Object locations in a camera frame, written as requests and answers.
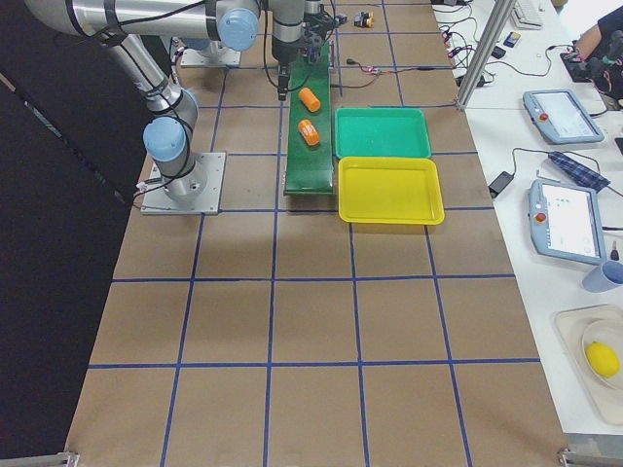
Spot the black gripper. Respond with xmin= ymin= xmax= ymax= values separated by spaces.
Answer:
xmin=303 ymin=11 xmax=336 ymax=54

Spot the plain orange cylinder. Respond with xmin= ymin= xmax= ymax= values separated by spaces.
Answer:
xmin=298 ymin=87 xmax=321 ymax=113

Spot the orange cylinder with white numbers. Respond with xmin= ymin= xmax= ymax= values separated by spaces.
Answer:
xmin=297 ymin=119 xmax=320 ymax=147

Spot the green plastic tray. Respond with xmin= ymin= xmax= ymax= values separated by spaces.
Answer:
xmin=334 ymin=107 xmax=431 ymax=159

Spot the green conveyor belt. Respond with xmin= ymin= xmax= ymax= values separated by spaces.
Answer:
xmin=283 ymin=43 xmax=334 ymax=196

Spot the yellow plastic tray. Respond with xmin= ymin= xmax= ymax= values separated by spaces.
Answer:
xmin=338 ymin=157 xmax=445 ymax=226

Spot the black power adapter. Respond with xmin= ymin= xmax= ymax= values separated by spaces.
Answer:
xmin=488 ymin=171 xmax=514 ymax=199

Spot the upper teach pendant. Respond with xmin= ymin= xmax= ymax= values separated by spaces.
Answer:
xmin=522 ymin=90 xmax=604 ymax=145

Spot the teach pendant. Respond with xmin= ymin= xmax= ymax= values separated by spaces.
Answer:
xmin=522 ymin=90 xmax=604 ymax=145
xmin=528 ymin=179 xmax=606 ymax=266

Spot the person at desk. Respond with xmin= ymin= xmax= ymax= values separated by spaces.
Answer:
xmin=575 ymin=6 xmax=623 ymax=61

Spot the blue plaid cloth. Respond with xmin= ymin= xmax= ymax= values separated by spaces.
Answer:
xmin=548 ymin=152 xmax=610 ymax=192

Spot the lower teach pendant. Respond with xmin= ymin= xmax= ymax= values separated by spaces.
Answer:
xmin=528 ymin=179 xmax=606 ymax=266

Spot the blue cup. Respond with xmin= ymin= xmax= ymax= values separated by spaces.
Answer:
xmin=582 ymin=261 xmax=623 ymax=293

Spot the white bowl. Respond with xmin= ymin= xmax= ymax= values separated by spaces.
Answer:
xmin=581 ymin=319 xmax=622 ymax=389

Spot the yellow lemon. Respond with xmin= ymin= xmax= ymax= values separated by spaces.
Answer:
xmin=585 ymin=341 xmax=620 ymax=378

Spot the beige tray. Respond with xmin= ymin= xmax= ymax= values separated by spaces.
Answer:
xmin=554 ymin=305 xmax=622 ymax=426

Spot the red black power cable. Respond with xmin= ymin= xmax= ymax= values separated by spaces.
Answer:
xmin=331 ymin=57 xmax=458 ymax=90

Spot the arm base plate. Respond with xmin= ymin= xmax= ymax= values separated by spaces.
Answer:
xmin=140 ymin=152 xmax=226 ymax=215
xmin=180 ymin=49 xmax=241 ymax=68

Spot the aluminium frame post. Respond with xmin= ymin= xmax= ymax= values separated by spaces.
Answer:
xmin=456 ymin=0 xmax=514 ymax=110

